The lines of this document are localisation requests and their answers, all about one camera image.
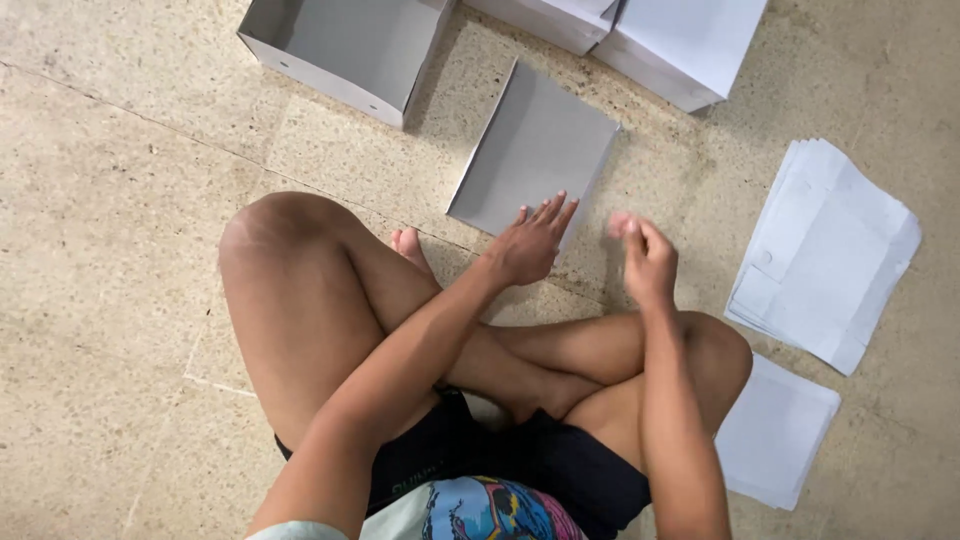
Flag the person's right hand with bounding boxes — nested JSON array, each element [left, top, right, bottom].
[[607, 211, 680, 310]]

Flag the person's left hand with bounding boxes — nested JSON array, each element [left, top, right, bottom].
[[486, 189, 581, 288]]

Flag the flat grey cardboard box lid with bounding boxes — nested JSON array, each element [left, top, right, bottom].
[[447, 58, 622, 260]]

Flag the person's right leg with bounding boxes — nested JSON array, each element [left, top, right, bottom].
[[390, 227, 754, 477]]

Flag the person's leg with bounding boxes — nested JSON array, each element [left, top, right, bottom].
[[217, 191, 605, 451], [390, 227, 754, 477]]

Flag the large white cardboard box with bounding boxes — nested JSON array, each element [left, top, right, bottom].
[[591, 0, 769, 115]]

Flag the stack of die-cut white sheets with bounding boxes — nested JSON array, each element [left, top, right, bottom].
[[724, 138, 922, 377]]

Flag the small white cardboard box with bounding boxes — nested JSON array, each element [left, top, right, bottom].
[[461, 0, 622, 57]]

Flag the stack of plain white sheets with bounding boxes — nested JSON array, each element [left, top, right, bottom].
[[714, 352, 843, 512]]

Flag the black shorts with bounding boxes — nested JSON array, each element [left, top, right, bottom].
[[274, 386, 652, 540]]

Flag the person's left leg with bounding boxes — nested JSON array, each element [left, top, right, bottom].
[[217, 191, 605, 451]]

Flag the open grey cardboard box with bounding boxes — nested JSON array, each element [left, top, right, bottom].
[[237, 0, 457, 130]]

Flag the colourful printed shirt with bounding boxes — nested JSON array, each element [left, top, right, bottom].
[[247, 475, 590, 540]]

